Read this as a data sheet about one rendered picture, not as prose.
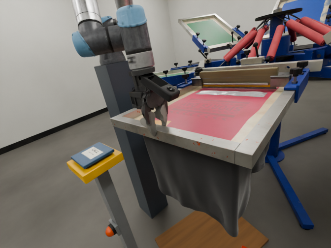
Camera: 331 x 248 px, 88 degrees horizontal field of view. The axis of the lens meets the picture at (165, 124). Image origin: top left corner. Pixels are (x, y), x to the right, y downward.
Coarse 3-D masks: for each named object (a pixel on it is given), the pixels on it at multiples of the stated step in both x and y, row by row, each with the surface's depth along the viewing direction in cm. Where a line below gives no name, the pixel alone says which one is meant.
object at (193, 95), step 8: (208, 88) 106; (216, 88) 103; (224, 88) 100; (192, 96) 96; (200, 96) 93; (208, 96) 90; (216, 96) 88; (176, 104) 88; (160, 120) 72; (168, 120) 70; (176, 120) 69; (184, 120) 67
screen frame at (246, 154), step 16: (288, 96) 62; (128, 112) 78; (272, 112) 52; (128, 128) 67; (144, 128) 59; (160, 128) 56; (176, 128) 54; (256, 128) 45; (272, 128) 46; (176, 144) 51; (192, 144) 47; (208, 144) 43; (224, 144) 41; (240, 144) 40; (256, 144) 39; (224, 160) 41; (240, 160) 38; (256, 160) 39
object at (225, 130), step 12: (228, 96) 85; (240, 96) 81; (252, 96) 78; (264, 96) 76; (252, 108) 66; (192, 120) 66; (204, 120) 64; (216, 120) 62; (240, 120) 59; (204, 132) 55; (216, 132) 54; (228, 132) 53
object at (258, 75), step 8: (200, 72) 103; (208, 72) 99; (216, 72) 96; (224, 72) 93; (232, 72) 90; (240, 72) 87; (248, 72) 85; (256, 72) 82; (264, 72) 80; (272, 72) 78; (208, 80) 101; (216, 80) 98; (224, 80) 95; (232, 80) 92; (240, 80) 89; (248, 80) 86; (256, 80) 84; (264, 80) 82
